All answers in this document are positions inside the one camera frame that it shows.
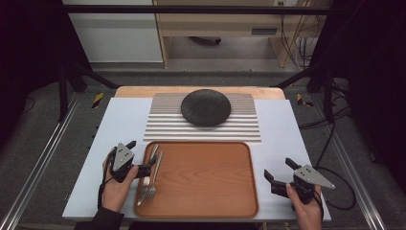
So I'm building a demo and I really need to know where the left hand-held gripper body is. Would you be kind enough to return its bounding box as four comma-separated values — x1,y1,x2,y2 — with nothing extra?
108,142,140,184

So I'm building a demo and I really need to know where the yellow black tape marker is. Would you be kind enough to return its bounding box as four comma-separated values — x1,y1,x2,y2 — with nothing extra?
296,93,315,108
91,92,105,109

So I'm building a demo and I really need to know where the white wall socket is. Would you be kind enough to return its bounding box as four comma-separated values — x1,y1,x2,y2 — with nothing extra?
273,0,300,8

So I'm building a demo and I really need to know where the white cabinet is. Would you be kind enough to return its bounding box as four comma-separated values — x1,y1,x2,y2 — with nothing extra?
61,0,164,64

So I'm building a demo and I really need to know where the black looped floor cable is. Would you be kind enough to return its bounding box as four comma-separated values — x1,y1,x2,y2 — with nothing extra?
314,123,357,212

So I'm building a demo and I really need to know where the black frame leg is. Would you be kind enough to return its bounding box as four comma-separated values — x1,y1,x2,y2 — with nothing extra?
275,63,336,125
56,60,120,123

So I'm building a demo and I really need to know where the dark drawer handle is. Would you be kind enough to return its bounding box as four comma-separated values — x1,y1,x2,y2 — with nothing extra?
251,28,279,35

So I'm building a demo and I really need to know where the wooden tray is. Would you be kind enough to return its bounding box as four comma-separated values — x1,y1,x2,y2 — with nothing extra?
133,141,259,219

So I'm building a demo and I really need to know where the black plate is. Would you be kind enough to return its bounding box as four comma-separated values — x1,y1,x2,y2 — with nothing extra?
180,88,232,127

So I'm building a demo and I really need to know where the person's left hand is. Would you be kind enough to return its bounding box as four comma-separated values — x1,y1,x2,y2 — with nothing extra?
101,155,140,214

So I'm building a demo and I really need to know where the person's right hand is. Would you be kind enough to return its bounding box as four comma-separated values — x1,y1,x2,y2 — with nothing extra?
285,183,324,230

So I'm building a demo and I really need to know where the thin black floor cable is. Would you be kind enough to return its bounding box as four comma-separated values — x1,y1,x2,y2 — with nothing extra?
22,95,36,115

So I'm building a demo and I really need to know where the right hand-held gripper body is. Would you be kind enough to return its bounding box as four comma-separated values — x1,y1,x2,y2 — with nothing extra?
286,164,336,206

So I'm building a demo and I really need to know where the light wooden desk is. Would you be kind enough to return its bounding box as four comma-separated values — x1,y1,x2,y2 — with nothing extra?
152,0,331,69

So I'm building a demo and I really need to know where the black frame crossbar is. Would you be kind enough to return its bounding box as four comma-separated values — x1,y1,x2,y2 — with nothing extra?
61,4,331,15

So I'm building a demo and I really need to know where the black wall cable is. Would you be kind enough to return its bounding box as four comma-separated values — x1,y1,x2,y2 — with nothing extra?
280,4,304,70

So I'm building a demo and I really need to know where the black curtain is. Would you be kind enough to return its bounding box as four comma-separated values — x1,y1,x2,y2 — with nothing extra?
307,0,406,196
0,0,92,148

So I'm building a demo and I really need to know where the bundle of black floor cables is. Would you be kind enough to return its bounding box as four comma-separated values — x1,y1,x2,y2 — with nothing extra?
299,80,352,130

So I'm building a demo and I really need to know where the white table sheet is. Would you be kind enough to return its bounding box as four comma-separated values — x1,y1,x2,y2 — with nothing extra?
61,97,332,222

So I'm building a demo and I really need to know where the silver fork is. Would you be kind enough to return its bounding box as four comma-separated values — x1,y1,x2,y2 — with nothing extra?
145,150,164,201

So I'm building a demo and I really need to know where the silver knife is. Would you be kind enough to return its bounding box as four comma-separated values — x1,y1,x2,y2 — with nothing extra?
137,143,160,206

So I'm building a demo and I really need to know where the black gripper lanyard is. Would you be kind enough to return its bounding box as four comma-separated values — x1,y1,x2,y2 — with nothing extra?
97,147,118,210
312,191,326,222

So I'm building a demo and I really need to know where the striped placemat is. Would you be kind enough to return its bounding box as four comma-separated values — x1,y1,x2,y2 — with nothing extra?
143,92,262,144

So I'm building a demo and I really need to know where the aluminium floor rail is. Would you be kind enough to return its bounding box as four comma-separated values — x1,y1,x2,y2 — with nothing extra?
310,95,389,230
0,94,81,230

